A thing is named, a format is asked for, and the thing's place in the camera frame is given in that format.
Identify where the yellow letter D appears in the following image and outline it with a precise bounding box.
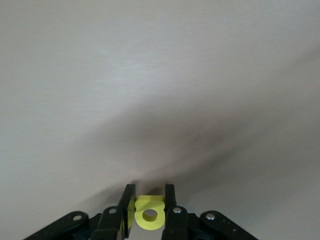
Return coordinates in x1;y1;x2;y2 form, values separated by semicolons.
134;194;166;231

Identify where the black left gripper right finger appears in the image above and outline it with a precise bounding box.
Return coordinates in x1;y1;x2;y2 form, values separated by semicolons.
161;184;258;240

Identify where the brown table cover sheet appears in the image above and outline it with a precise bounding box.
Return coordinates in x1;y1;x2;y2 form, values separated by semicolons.
0;0;320;240

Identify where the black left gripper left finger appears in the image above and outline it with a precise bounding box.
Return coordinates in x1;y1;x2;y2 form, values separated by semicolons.
23;183;137;240

